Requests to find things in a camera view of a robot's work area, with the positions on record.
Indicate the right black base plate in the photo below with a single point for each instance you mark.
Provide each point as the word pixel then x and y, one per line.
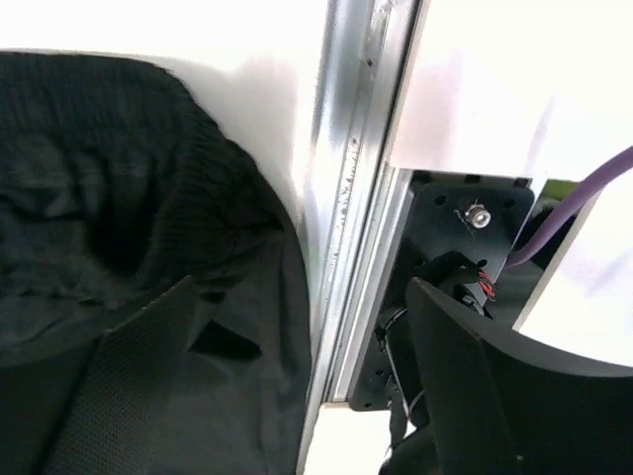
pixel 437 226

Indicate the aluminium frame rail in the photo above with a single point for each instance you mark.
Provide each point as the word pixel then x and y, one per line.
pixel 364 54

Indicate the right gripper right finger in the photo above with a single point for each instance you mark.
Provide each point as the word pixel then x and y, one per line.
pixel 500 402

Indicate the black trousers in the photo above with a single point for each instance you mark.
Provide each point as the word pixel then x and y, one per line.
pixel 115 186

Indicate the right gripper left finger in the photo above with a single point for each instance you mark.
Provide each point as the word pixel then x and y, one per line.
pixel 116 414

